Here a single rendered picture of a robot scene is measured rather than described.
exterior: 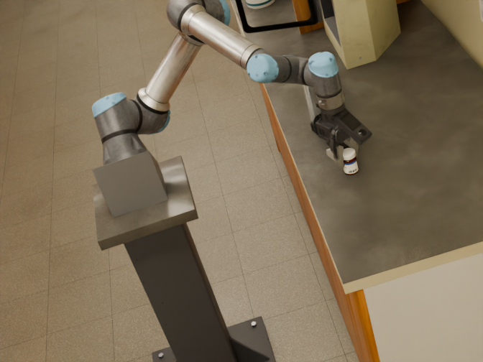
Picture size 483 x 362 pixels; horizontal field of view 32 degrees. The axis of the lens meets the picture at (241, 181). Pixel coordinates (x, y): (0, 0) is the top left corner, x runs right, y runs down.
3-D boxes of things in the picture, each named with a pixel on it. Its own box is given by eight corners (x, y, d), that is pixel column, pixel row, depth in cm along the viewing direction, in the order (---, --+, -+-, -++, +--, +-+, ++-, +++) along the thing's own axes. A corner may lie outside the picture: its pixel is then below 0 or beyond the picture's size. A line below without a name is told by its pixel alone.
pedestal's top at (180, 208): (101, 251, 262) (97, 241, 259) (95, 193, 288) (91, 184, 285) (198, 218, 262) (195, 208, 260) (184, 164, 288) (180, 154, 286)
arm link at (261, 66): (157, -20, 244) (274, 54, 219) (182, -16, 253) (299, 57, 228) (144, 17, 248) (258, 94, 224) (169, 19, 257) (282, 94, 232)
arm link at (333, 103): (348, 87, 233) (327, 102, 230) (351, 101, 236) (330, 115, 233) (329, 80, 239) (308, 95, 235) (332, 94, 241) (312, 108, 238)
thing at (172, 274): (167, 448, 308) (78, 275, 255) (152, 355, 346) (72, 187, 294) (290, 406, 308) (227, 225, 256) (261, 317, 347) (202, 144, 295)
